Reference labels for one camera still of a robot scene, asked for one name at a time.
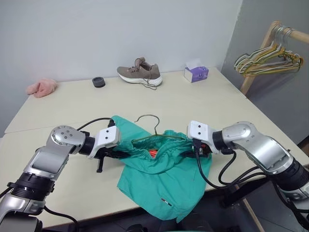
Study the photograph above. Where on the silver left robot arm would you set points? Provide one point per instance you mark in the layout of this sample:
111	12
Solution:
43	164

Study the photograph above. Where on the dark rounded shape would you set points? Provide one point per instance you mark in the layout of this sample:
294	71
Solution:
200	223
137	228

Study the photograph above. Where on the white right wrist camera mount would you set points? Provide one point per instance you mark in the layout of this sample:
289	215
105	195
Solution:
201	131

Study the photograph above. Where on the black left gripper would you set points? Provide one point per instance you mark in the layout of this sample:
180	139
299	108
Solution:
108	152

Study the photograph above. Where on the pink plush toy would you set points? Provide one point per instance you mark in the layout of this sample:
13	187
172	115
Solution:
42	87

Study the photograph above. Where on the green scrub garment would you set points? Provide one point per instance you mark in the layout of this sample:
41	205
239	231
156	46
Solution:
161	183

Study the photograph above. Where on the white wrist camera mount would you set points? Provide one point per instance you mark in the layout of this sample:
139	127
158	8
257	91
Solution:
107	139
201	131

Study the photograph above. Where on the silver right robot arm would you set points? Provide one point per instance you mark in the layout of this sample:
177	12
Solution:
265	149

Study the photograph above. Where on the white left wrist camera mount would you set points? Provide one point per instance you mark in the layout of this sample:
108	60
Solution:
107	139

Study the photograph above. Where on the purple tissue box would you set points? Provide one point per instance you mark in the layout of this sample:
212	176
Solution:
196	73

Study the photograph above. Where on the taupe sneaker with white sole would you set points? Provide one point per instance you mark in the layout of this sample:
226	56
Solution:
142	72

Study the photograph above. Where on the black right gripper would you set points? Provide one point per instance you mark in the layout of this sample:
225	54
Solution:
204	151

